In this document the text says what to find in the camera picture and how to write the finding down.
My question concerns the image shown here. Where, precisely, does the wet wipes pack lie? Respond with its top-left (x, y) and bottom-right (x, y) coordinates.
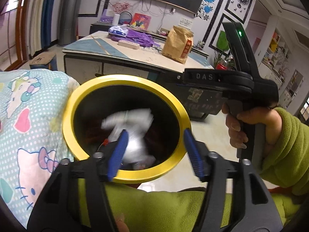
top-left (108, 25), bottom-right (129, 37)

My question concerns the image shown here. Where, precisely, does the white plastic bag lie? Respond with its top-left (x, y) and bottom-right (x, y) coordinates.
top-left (101, 108), bottom-right (156, 170)

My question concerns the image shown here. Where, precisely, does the white paper note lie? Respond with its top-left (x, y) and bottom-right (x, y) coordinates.
top-left (178, 17), bottom-right (193, 27)

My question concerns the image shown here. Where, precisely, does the purple box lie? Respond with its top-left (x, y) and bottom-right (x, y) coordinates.
top-left (102, 9), bottom-right (114, 22)

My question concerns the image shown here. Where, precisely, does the television stand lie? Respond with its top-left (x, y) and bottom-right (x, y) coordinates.
top-left (90, 22), bottom-right (210, 58)

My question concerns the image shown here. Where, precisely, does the round blue ornament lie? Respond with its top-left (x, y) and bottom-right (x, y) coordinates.
top-left (120, 12), bottom-right (133, 26)

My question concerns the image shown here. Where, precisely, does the colourful painting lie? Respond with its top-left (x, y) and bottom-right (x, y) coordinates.
top-left (130, 13), bottom-right (152, 28)

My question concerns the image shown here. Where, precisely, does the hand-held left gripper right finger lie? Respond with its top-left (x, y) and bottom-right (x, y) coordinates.
top-left (183, 129), bottom-right (283, 232)

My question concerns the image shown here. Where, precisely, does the silver tower air conditioner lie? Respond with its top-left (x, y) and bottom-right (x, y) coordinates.
top-left (57, 0), bottom-right (84, 46)

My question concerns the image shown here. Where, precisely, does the person's right hand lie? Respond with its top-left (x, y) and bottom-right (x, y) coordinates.
top-left (222, 102), bottom-right (283, 149)

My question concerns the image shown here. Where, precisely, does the white vase with pink flowers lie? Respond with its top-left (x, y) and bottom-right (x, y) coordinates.
top-left (111, 1), bottom-right (133, 26)

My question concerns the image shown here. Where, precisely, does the blue and white curtain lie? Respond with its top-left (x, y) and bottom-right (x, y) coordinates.
top-left (30, 0), bottom-right (59, 54)

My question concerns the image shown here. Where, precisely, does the coffee table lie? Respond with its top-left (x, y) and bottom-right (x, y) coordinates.
top-left (62, 30), bottom-right (215, 122)

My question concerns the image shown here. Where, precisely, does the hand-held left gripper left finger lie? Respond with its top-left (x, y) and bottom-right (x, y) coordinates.
top-left (26, 129), bottom-right (129, 232)

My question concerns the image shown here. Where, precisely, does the green potted plant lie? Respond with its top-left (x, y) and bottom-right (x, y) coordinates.
top-left (214, 49), bottom-right (236, 64)

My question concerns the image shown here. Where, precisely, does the wooden framed glass door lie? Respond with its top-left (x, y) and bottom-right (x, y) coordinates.
top-left (0, 0), bottom-right (32, 72)

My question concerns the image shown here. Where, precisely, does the yellow rimmed black trash bin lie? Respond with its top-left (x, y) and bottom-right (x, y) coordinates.
top-left (62, 80), bottom-right (192, 184)

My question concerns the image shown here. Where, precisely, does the cardboard box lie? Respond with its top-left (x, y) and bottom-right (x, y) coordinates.
top-left (29, 52), bottom-right (57, 72)

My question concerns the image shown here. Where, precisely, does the brown paper bag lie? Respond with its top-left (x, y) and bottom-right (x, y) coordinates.
top-left (161, 25), bottom-right (194, 64)

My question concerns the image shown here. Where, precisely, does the purple cloth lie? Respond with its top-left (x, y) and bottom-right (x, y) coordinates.
top-left (111, 28), bottom-right (157, 47)

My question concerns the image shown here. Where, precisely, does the white display shelf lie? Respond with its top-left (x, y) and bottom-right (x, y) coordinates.
top-left (262, 25), bottom-right (290, 83)

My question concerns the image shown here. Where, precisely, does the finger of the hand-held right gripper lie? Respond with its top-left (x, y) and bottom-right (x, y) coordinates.
top-left (156, 72), bottom-right (186, 84)

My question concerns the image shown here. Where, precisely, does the person's green clothing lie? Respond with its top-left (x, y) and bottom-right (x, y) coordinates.
top-left (77, 181), bottom-right (309, 232)

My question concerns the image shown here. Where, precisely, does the cartoon cat printed blanket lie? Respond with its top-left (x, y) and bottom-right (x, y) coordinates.
top-left (0, 69), bottom-right (81, 230)

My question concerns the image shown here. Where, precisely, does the green wall hanging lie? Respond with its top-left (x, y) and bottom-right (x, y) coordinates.
top-left (217, 30), bottom-right (230, 51)

